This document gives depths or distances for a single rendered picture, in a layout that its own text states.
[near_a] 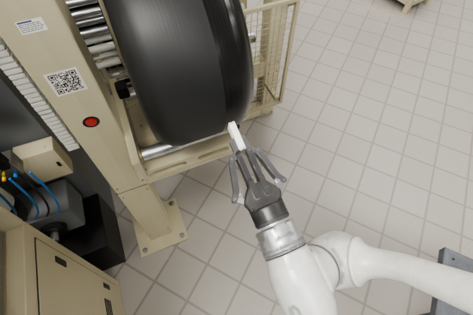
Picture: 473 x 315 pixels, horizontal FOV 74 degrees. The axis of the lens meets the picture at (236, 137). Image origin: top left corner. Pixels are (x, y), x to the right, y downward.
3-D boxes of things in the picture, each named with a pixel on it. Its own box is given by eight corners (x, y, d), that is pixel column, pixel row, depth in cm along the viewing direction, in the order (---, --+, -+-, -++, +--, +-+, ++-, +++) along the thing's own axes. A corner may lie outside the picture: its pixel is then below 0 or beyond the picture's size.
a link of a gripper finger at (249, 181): (259, 200, 68) (253, 202, 68) (238, 154, 71) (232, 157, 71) (262, 196, 64) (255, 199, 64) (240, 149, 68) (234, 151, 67)
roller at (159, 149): (142, 163, 104) (140, 161, 100) (138, 151, 105) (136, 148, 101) (238, 130, 112) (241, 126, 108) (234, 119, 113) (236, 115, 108)
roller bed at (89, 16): (74, 79, 122) (34, 10, 98) (70, 55, 130) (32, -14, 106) (125, 65, 127) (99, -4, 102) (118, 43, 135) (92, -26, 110)
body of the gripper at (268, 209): (296, 214, 62) (277, 171, 65) (257, 230, 60) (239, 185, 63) (287, 218, 69) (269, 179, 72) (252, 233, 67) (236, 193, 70)
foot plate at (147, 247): (141, 258, 170) (141, 256, 169) (131, 214, 185) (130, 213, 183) (188, 238, 176) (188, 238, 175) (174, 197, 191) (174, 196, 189)
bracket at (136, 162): (139, 180, 103) (131, 165, 95) (116, 97, 124) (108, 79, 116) (149, 176, 104) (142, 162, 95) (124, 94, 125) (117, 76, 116)
